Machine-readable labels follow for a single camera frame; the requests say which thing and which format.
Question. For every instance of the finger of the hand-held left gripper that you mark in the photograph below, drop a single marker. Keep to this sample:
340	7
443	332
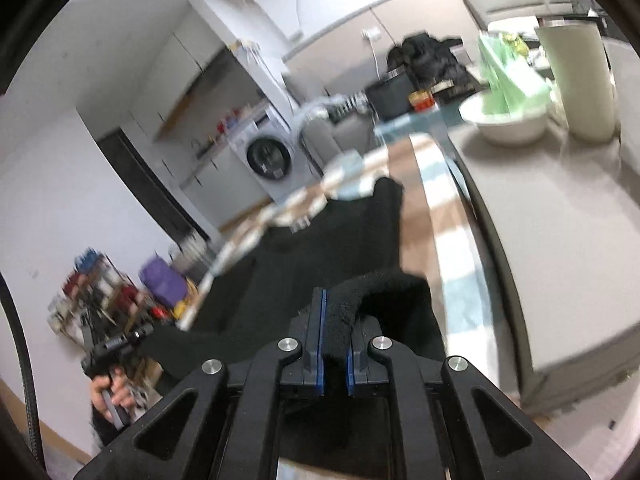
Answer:
130	337

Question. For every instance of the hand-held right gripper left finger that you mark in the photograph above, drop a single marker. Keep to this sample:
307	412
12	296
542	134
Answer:
320	340

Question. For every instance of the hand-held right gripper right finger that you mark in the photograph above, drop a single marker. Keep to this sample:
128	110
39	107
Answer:
351	370

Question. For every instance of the black knit sweater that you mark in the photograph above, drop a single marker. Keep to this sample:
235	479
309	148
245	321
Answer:
340	240

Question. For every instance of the person's left forearm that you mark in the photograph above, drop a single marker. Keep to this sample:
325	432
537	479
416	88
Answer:
102	430

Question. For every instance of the pile of black clothes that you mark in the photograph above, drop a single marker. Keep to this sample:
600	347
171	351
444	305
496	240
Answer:
425	55

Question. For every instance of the person's left hand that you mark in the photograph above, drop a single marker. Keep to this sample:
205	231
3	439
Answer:
120	392

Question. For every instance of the wooden shoe rack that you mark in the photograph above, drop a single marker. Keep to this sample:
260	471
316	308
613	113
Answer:
100	295

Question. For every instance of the yellow bag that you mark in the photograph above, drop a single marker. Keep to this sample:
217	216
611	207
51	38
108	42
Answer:
182	307

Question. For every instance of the purple bag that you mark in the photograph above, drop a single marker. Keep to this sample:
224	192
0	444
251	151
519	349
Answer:
162	282

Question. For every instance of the grey woven basket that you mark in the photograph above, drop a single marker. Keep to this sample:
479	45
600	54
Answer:
192	255

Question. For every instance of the dark door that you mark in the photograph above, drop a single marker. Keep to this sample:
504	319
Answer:
150	185

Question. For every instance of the checkered blanket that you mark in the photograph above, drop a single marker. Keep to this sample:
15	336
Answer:
430	220

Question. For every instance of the white lower kitchen cabinets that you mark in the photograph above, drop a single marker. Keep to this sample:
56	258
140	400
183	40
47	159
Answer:
220	180

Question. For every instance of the white kitchen cabinets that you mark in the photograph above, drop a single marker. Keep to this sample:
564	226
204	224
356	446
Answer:
220	180
175	60

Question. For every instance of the white washing machine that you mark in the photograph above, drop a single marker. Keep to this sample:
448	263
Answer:
270	160

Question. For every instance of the grey sofa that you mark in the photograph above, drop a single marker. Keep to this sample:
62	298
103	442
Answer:
345	132

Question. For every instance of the light blue cloth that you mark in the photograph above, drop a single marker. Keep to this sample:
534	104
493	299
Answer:
315	110

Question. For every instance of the black white checked pillow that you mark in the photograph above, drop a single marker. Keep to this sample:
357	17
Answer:
350	105

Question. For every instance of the grey upholstered bench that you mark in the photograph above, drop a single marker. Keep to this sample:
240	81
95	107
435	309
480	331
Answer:
550	235

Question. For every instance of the glass side table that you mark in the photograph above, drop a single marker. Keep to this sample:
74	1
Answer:
425	117

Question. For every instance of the dark rice cooker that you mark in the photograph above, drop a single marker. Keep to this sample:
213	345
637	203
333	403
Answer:
390	97

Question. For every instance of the red tin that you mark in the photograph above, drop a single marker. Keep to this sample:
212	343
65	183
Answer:
421	101

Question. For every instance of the white upper kitchen cabinets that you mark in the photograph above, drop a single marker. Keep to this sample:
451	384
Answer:
175	60

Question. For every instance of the white basin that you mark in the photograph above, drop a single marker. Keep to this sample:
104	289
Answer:
505	127

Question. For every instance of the black tray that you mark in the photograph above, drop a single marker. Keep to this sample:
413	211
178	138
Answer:
452	89

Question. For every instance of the green plastic bag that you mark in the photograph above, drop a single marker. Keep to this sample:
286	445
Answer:
505	85

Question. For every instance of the white cylindrical bin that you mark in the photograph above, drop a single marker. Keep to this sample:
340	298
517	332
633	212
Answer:
580	85

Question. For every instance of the grey upholstered bed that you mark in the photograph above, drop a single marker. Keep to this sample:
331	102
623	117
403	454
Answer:
520	0

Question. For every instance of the white wall socket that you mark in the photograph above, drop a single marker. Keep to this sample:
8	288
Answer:
371	34

